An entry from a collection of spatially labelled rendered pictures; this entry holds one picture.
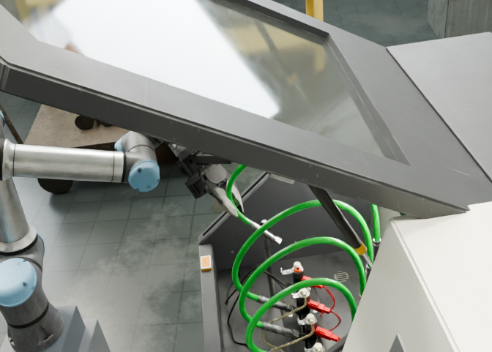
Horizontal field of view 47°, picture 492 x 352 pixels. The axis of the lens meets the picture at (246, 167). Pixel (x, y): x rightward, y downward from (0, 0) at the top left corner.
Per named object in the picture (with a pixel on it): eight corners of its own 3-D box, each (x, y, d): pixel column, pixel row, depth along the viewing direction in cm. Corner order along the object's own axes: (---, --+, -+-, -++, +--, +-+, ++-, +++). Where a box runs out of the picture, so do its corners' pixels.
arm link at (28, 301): (1, 331, 148) (-19, 296, 140) (6, 293, 159) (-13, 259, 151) (47, 318, 149) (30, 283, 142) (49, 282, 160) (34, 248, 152)
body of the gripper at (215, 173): (213, 190, 153) (187, 154, 154) (232, 176, 148) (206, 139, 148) (196, 202, 147) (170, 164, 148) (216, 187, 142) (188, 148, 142)
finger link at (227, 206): (226, 223, 148) (208, 194, 149) (240, 214, 144) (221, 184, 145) (219, 227, 146) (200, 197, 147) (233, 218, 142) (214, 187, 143)
